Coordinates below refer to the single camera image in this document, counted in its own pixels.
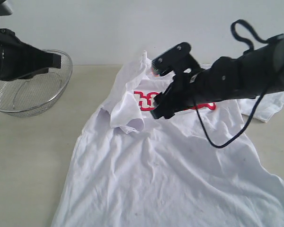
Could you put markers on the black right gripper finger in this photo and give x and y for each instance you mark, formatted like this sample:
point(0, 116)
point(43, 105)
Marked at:
point(164, 107)

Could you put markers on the metal mesh strainer bowl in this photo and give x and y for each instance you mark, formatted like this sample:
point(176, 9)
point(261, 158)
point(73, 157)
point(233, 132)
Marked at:
point(31, 97)

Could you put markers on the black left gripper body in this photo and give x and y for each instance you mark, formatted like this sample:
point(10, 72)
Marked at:
point(12, 56)

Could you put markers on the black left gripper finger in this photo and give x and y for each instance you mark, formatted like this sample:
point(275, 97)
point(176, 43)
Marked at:
point(33, 61)

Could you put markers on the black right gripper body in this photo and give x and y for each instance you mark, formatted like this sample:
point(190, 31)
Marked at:
point(182, 92)

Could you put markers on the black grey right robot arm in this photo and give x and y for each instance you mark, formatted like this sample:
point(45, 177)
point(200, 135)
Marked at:
point(258, 71)

